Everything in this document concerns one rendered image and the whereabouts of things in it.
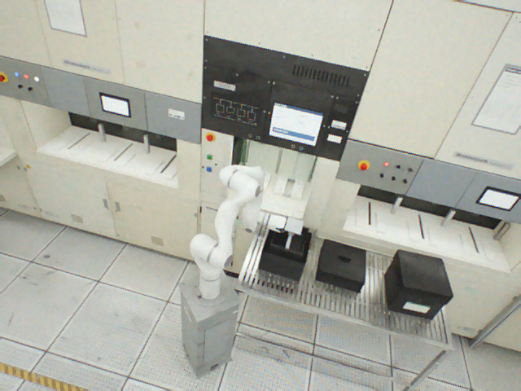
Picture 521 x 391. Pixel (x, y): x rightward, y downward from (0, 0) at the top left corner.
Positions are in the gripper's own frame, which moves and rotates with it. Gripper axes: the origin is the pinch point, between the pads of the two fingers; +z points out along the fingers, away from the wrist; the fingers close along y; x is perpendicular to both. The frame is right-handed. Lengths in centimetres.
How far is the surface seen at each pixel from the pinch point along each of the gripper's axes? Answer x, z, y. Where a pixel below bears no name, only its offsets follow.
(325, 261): -20.4, 25.2, 0.7
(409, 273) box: -5, 72, 5
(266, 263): -22.8, -9.7, 13.6
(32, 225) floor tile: -106, -229, -19
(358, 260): -20, 46, -9
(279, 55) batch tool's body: 87, -30, -29
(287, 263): -17.1, 2.8, 13.6
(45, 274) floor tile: -106, -182, 22
